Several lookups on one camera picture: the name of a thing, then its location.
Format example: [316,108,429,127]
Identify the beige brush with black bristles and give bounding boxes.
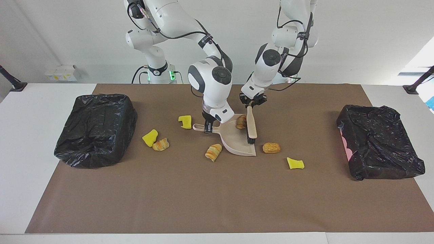
[246,105,258,145]

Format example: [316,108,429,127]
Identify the beige plastic dustpan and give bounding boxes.
[193,114,257,157]

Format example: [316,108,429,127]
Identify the brown toy bread roll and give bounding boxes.
[262,142,281,154]

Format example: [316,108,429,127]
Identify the yellow foam chunk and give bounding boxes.
[142,129,159,147]

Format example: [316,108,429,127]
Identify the yellow green sponge piece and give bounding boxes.
[287,157,305,170]

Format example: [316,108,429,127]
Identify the pink plastic bin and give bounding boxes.
[340,128,353,160]

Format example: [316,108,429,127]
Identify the black plastic trash bag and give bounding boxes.
[54,94,138,169]
[336,104,426,181]

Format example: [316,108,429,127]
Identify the brown paper table mat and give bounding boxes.
[25,83,434,234]

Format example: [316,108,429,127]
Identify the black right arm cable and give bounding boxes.
[127,2,234,99]

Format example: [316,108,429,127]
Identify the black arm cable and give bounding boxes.
[268,0,314,92]
[127,2,234,99]

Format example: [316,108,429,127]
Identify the black right base cable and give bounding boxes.
[132,65,150,84]

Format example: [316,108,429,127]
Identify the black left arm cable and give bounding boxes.
[268,0,314,92]

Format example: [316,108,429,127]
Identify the black camera stand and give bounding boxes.
[403,65,434,95]
[0,64,28,93]

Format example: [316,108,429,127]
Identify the white wall socket box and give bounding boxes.
[45,64,78,82]

